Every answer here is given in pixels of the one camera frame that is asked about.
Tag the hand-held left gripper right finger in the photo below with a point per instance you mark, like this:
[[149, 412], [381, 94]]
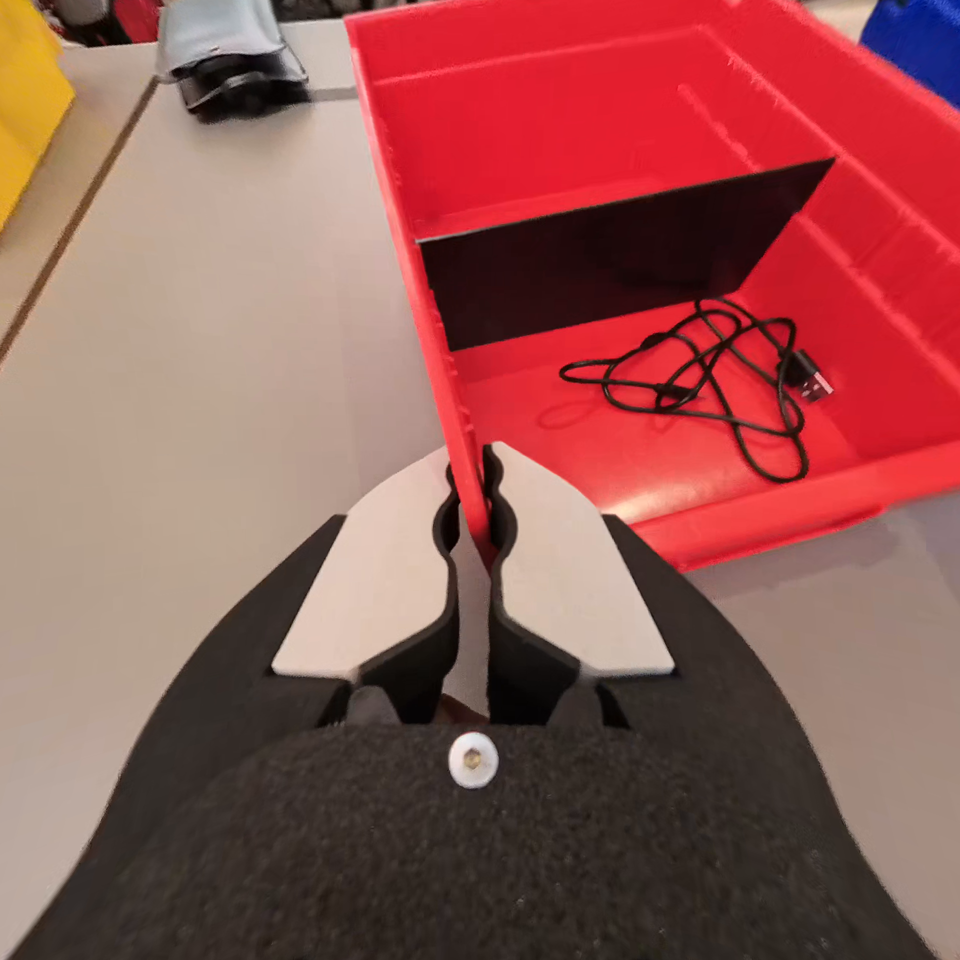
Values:
[[577, 592]]

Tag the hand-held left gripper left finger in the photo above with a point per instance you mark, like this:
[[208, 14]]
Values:
[[375, 592]]

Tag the red storage bin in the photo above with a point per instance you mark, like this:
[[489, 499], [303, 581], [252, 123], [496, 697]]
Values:
[[562, 120]]

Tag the blue storage bin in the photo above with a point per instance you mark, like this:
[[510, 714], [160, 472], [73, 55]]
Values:
[[919, 37]]

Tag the grey desk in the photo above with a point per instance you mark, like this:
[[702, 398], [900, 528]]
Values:
[[187, 337]]

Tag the yellow bin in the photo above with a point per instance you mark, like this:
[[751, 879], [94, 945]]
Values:
[[26, 97]]

